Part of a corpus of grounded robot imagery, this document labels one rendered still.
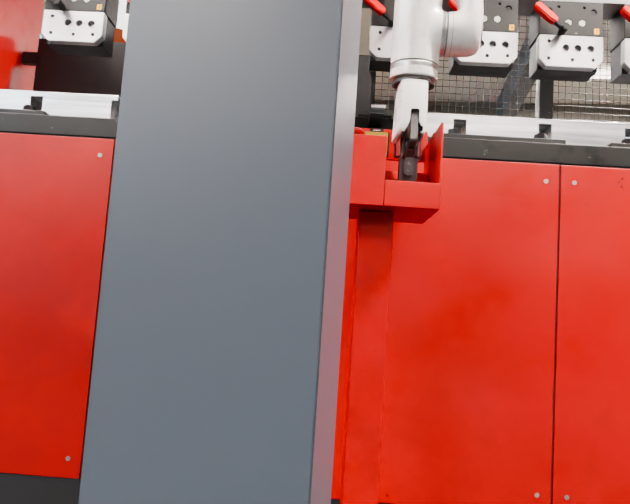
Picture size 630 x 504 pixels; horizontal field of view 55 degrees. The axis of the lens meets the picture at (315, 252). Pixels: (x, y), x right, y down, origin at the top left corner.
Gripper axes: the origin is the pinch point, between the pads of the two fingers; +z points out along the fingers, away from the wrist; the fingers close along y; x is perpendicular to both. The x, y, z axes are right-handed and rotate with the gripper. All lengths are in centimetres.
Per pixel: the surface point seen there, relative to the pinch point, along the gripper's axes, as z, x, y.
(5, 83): -33, -119, -87
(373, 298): 23.0, -4.9, 3.3
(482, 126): -17.3, 21.9, -35.9
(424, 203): 6.5, 2.2, 6.9
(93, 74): -40, -94, -95
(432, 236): 10.3, 9.2, -21.9
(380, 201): 6.6, -5.1, 6.9
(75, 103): -17, -76, -39
